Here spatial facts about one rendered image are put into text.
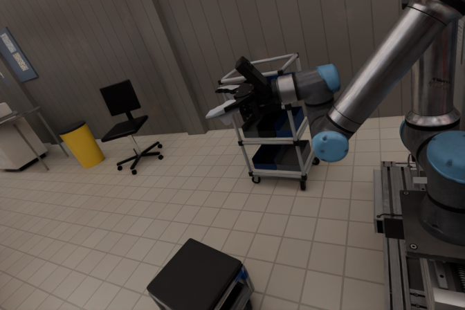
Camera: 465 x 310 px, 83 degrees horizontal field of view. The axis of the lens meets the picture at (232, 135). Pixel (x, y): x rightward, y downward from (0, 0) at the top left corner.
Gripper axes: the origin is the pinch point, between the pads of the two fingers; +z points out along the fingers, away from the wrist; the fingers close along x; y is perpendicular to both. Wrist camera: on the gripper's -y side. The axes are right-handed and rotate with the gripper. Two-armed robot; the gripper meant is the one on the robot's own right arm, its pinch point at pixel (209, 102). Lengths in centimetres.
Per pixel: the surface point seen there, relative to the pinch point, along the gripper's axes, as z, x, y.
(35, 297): 195, 1, 122
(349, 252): -32, 24, 128
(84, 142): 284, 200, 109
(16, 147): 471, 244, 109
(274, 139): 3, 96, 90
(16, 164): 476, 225, 132
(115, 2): 173, 275, -32
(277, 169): 9, 97, 122
